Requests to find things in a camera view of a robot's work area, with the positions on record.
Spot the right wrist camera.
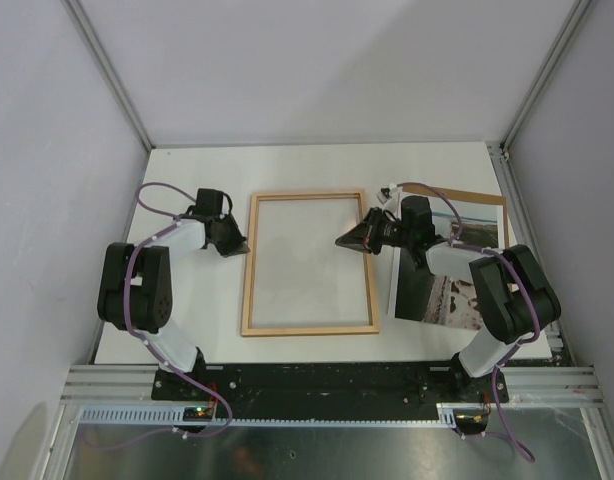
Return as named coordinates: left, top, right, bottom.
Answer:
left=376, top=184, right=399, bottom=213

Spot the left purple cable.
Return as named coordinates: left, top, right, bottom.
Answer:
left=81, top=182, right=234, bottom=451

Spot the wooden picture frame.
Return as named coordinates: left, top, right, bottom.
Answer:
left=240, top=188, right=382, bottom=338

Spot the brown frame backing board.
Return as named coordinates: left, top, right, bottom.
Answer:
left=400, top=184, right=510, bottom=248

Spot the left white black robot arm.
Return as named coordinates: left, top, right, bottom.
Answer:
left=97, top=188, right=249, bottom=400

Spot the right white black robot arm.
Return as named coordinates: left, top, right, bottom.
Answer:
left=335, top=194, right=561, bottom=402

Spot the aerial beach photo print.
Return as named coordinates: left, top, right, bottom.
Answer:
left=387, top=210, right=483, bottom=331

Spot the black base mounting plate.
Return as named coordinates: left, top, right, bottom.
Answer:
left=151, top=361, right=509, bottom=419

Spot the right aluminium corner post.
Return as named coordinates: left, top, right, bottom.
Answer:
left=498, top=0, right=597, bottom=158

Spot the left aluminium corner post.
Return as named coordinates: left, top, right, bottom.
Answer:
left=61, top=0, right=154, bottom=153

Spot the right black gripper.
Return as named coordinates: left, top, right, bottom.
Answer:
left=335, top=207, right=413, bottom=255

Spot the aluminium front rail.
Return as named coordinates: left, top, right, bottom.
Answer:
left=60, top=365, right=605, bottom=408

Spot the aluminium corner post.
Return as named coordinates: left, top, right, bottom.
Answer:
left=498, top=0, right=597, bottom=158
left=61, top=0, right=154, bottom=153

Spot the grey slotted cable duct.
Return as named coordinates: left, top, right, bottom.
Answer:
left=79, top=405, right=456, bottom=428

